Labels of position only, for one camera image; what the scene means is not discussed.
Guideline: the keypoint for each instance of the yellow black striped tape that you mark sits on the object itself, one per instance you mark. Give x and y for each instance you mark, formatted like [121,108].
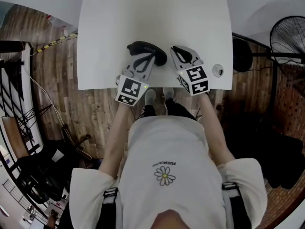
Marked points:
[54,42]

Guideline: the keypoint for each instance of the person's black trousers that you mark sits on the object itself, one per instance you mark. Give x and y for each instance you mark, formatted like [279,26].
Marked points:
[176,110]

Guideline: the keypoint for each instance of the clear jug with red cap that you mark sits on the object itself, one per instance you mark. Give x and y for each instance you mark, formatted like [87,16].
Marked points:
[57,25]

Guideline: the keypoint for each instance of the white daisy print t-shirt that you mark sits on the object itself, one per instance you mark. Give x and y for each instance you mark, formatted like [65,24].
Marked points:
[166,151]

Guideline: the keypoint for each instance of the person's grey right shoe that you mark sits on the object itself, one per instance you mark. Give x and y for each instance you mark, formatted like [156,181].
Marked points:
[168,93]

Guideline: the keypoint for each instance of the black glasses case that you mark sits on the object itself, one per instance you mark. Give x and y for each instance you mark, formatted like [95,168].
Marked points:
[145,48]

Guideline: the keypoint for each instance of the person's left forearm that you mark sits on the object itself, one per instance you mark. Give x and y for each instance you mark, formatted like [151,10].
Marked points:
[116,137]

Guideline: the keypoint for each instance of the person's right forearm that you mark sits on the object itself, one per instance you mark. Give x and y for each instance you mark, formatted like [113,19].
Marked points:
[212,125]

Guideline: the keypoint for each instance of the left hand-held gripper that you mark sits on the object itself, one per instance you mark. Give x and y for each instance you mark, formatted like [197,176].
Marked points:
[129,88]

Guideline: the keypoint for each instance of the black floor fan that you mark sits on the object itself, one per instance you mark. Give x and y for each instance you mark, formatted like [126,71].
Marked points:
[286,39]

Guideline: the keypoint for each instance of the black office chair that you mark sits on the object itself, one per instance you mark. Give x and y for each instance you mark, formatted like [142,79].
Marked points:
[47,166]
[262,147]

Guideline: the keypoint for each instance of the black metal rack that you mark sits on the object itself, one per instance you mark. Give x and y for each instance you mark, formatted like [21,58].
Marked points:
[16,99]

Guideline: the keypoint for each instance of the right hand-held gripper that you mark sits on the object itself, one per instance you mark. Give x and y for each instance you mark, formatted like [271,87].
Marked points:
[195,80]

